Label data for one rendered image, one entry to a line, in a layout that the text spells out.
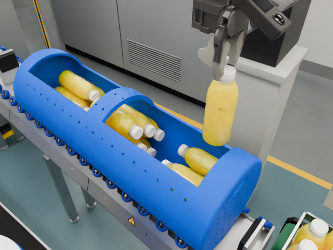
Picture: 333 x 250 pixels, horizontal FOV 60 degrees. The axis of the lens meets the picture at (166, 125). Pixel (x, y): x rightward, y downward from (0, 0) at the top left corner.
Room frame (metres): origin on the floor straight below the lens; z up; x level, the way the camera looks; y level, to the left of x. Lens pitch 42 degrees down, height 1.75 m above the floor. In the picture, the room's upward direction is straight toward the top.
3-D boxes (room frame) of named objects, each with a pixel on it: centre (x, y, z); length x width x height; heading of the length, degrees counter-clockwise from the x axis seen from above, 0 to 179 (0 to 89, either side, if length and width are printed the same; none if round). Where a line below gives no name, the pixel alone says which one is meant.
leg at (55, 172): (1.01, 0.61, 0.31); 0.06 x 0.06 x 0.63; 49
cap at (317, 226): (0.36, -0.37, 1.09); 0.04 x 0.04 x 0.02
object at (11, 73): (1.25, 0.78, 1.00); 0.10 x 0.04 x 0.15; 139
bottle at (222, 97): (0.52, -0.12, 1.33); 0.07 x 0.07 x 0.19
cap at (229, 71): (0.52, -0.12, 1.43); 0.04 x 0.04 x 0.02
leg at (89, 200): (1.12, 0.52, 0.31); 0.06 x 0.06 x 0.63; 49
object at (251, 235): (0.37, -0.22, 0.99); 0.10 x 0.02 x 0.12; 139
